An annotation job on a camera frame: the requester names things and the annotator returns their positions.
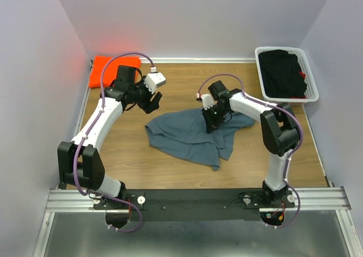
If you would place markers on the black t-shirt in basket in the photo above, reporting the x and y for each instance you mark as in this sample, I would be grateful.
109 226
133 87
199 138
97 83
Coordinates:
278 68

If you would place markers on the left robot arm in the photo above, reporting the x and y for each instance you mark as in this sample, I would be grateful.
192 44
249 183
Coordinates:
79 161

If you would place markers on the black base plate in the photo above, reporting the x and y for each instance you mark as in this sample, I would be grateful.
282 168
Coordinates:
173 205

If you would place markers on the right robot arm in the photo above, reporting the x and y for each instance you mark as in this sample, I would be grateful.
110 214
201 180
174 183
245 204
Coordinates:
281 132

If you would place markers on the red garment in basket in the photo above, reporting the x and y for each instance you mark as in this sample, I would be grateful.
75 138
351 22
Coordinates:
298 86

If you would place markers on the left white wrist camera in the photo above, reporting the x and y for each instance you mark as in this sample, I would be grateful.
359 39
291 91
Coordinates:
153 81

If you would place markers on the white laundry basket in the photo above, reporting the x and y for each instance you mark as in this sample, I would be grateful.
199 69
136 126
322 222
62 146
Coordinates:
311 94

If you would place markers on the blue-grey t-shirt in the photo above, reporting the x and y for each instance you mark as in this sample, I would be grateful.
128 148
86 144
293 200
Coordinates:
183 135

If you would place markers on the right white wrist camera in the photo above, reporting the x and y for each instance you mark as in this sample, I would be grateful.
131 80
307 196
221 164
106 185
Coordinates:
206 100

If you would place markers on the aluminium rail frame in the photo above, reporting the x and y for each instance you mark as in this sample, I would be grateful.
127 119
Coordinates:
324 227

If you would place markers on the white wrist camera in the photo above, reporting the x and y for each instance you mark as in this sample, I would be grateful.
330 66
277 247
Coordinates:
206 100
153 81

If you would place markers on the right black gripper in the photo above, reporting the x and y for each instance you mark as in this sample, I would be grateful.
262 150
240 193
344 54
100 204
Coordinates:
211 123

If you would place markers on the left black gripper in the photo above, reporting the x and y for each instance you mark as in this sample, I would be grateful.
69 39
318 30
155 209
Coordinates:
148 107

